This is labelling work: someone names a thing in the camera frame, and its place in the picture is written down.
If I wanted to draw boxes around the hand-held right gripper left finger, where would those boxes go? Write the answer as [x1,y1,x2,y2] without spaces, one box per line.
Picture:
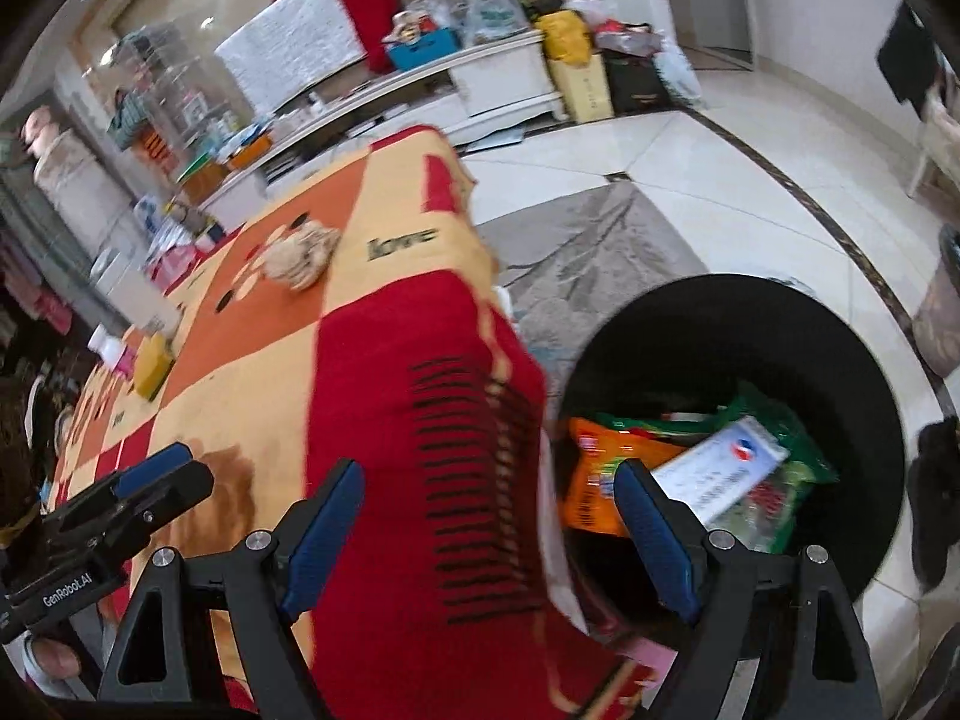
[96,457,368,720]

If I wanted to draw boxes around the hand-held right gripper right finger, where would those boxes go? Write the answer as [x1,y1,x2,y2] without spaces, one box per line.
[613,457,884,720]

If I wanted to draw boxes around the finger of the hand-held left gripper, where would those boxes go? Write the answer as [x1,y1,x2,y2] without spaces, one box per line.
[112,463,216,542]
[112,442,195,500]

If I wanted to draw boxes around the white paper box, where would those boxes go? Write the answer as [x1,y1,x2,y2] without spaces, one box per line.
[649,416,793,527]

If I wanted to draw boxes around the orange snack packet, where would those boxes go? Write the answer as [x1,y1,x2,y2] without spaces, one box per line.
[561,418,691,539]

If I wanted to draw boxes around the green snack packet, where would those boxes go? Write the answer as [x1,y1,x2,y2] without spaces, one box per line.
[596,382,839,554]

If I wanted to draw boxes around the black round bin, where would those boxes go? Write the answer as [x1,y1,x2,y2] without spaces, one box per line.
[551,274,910,662]

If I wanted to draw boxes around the person's left hand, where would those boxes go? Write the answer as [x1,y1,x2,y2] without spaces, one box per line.
[21,631,85,692]

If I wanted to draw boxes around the yellow sponge block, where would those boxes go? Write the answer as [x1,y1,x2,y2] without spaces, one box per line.
[133,334,178,401]

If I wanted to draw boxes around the white bottle pink label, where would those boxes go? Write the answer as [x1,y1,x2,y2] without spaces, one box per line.
[88,326,140,380]

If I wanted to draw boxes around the red orange printed blanket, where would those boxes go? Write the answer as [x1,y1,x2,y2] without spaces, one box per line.
[45,126,653,720]

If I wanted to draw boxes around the pink clothes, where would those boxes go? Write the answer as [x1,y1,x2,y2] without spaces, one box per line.
[0,240,73,335]

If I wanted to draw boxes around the crumpled beige paper ball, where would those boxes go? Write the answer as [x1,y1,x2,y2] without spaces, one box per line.
[266,219,341,292]

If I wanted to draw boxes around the black shoes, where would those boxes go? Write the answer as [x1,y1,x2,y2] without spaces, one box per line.
[904,416,960,595]

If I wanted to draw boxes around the covered standing air conditioner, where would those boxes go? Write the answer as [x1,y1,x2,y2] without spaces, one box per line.
[34,127,143,275]

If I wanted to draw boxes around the grey rug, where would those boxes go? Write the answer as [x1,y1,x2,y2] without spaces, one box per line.
[472,180,710,385]

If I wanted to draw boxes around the orange box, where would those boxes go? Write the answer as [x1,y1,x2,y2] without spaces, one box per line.
[225,139,275,170]

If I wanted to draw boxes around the pink doll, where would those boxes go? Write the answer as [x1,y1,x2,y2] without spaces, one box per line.
[22,106,68,163]

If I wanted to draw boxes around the grey waste basket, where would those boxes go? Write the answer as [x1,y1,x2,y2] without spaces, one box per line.
[911,225,960,380]

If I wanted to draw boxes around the low clear acrylic shelf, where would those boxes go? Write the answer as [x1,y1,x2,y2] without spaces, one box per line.
[112,22,248,158]

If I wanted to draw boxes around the white lace television cover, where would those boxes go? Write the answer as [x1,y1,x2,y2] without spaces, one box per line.
[214,0,370,115]

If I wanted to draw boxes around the black box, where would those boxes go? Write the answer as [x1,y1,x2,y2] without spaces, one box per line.
[604,52,676,116]

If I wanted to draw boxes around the pale yellow carton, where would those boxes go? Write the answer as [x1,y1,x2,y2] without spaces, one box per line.
[551,52,616,123]

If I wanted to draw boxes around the white plastic bag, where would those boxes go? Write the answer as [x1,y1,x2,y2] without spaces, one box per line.
[660,45,707,108]

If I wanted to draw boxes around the white chair floral cover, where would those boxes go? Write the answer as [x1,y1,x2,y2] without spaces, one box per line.
[907,82,960,200]

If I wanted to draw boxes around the white television cabinet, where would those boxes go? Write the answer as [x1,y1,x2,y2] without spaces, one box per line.
[199,30,567,203]

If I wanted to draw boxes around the blue plastic basket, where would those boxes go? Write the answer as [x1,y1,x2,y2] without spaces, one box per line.
[386,26,463,73]

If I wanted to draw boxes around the red cloth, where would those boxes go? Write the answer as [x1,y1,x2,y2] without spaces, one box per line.
[330,0,403,76]

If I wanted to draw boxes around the yellow bag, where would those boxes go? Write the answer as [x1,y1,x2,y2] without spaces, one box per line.
[538,9,593,62]

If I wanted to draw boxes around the black jacket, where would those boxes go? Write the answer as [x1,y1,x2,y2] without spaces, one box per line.
[876,4,943,121]

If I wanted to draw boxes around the clear plastic bag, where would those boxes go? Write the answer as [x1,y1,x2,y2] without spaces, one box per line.
[461,0,530,50]

